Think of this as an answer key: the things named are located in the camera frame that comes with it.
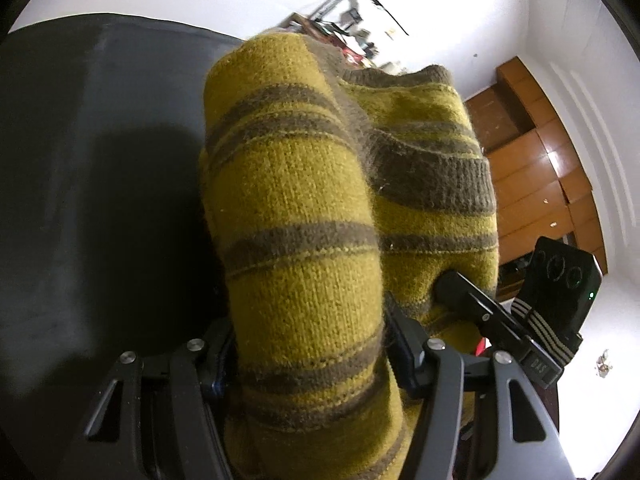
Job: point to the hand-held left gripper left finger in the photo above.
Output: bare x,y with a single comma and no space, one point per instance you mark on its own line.
217,355

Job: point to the wooden cabinet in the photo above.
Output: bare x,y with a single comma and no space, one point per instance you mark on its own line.
530,160

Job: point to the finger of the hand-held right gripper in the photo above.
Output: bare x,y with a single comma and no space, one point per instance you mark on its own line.
470,300

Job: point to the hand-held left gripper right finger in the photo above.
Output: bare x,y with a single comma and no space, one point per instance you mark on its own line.
407,355

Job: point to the yellow striped knit sweater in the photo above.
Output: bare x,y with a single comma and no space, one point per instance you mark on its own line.
300,185

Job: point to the black metal frame stand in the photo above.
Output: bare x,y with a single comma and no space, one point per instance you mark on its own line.
356,14

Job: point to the wooden desk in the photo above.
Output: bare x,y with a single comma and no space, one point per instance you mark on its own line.
299,19

